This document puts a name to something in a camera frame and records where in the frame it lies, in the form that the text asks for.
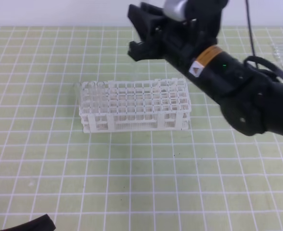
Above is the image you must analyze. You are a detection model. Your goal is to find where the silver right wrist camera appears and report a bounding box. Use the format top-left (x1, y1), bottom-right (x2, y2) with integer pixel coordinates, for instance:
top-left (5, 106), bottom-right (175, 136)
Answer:
top-left (163, 0), bottom-right (187, 22)

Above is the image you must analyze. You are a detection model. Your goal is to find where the green checkered tablecloth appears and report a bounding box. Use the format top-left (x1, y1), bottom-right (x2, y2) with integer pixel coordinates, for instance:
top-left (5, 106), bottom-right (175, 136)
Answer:
top-left (0, 27), bottom-right (283, 231)

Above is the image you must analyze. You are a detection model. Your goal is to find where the white plastic test tube rack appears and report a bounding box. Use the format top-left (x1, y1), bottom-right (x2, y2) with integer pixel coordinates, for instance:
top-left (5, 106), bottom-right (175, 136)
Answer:
top-left (79, 78), bottom-right (192, 133)

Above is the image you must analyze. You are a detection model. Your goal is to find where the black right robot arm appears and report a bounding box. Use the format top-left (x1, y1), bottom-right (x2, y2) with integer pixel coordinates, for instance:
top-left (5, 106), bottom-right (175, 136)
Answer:
top-left (127, 0), bottom-right (283, 136)

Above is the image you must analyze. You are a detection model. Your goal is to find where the black right camera cable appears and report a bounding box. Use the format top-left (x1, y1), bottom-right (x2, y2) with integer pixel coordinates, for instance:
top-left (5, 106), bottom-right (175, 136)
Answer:
top-left (244, 0), bottom-right (257, 57)

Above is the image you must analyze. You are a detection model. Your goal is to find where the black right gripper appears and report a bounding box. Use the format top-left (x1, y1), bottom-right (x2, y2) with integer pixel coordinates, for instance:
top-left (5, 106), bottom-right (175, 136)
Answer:
top-left (128, 0), bottom-right (228, 72)

